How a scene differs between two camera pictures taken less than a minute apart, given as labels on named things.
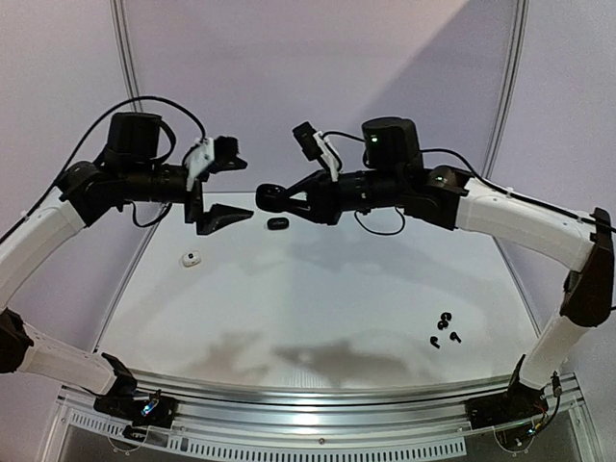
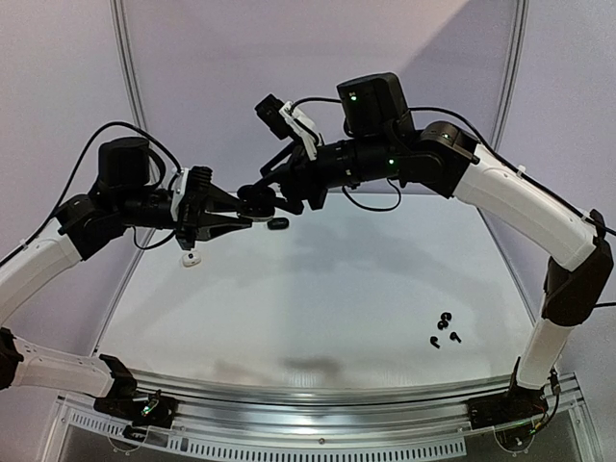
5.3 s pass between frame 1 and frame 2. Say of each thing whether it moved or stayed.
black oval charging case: stayed
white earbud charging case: stayed
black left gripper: moved
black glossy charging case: moved
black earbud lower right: stayed
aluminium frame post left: stayed
